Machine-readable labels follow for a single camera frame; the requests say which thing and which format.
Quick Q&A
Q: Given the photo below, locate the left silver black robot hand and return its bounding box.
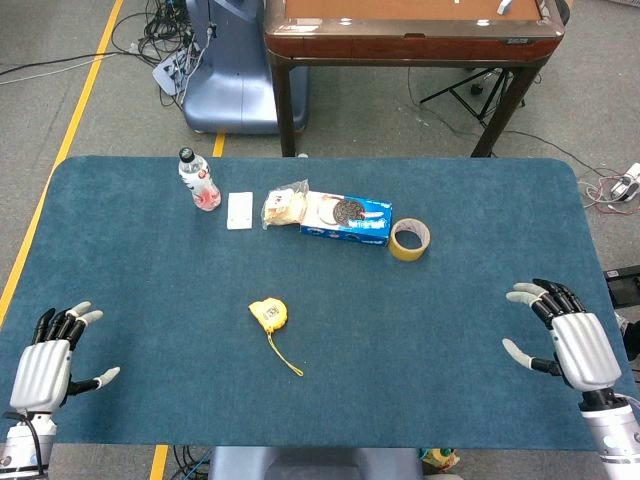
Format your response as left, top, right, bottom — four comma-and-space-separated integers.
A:
8, 300, 122, 415

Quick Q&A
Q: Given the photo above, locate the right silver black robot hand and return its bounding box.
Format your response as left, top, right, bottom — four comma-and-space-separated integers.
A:
501, 278, 624, 396

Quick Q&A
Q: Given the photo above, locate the yellow tape measure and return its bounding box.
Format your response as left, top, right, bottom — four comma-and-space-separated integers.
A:
248, 296, 305, 378

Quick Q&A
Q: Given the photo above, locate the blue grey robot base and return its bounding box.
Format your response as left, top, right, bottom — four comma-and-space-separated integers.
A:
182, 0, 309, 135

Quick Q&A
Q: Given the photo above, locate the yellow packing tape roll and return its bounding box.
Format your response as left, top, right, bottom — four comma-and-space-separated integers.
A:
388, 217, 432, 262

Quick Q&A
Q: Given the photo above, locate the black box on floor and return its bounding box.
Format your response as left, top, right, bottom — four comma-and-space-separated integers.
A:
603, 267, 640, 309

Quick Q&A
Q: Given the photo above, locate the blue felt table cover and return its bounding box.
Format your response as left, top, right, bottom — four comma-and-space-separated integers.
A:
0, 155, 640, 452

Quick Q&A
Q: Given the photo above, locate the yellow green toy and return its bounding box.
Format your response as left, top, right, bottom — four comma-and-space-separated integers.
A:
419, 447, 461, 474

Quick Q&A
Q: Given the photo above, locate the clear plastic drink bottle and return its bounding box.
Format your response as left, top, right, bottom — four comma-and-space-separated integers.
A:
177, 147, 222, 213

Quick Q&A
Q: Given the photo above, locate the blue cookie box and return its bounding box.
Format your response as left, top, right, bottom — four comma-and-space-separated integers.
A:
299, 190, 394, 250

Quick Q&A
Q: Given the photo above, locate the grey robot torso base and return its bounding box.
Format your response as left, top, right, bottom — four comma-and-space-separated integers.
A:
207, 446, 424, 480

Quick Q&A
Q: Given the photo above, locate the bagged sandwich bread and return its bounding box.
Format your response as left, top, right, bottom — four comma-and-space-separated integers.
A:
260, 179, 311, 231

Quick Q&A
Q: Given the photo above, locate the black tripod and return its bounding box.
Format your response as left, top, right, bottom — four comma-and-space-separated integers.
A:
418, 67, 529, 126

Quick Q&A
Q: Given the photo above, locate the white floor power strip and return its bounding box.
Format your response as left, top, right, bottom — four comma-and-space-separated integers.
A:
152, 49, 194, 96

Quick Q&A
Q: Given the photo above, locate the brown mahjong table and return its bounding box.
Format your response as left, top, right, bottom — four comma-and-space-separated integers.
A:
263, 0, 569, 159

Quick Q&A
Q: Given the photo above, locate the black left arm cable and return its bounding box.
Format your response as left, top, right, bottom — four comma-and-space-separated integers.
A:
3, 410, 51, 474

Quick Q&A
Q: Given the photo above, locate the white power strip with wires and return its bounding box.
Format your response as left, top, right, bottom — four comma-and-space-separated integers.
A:
582, 162, 640, 216

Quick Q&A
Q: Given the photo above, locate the black floor cable bundle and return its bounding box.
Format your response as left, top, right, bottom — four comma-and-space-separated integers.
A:
109, 0, 201, 66

